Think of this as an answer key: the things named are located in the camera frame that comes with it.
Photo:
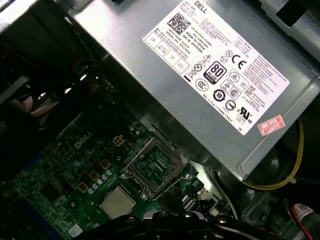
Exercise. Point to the black PC case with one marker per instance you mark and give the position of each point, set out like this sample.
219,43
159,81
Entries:
15,17

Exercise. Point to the silver CPU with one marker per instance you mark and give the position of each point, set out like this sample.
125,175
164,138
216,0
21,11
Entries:
117,203

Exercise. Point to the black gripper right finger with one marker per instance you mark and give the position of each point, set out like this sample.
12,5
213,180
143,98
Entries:
195,227

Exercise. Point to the green motherboard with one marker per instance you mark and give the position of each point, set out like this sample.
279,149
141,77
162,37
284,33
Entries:
75,180

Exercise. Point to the grey power supply unit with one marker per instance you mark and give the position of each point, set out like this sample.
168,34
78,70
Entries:
200,130

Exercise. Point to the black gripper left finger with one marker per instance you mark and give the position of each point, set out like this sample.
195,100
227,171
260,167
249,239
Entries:
150,227

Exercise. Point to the metal socket cover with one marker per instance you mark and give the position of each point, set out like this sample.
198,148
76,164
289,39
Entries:
139,156

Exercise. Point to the blue board connector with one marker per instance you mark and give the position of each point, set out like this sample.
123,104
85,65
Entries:
35,165

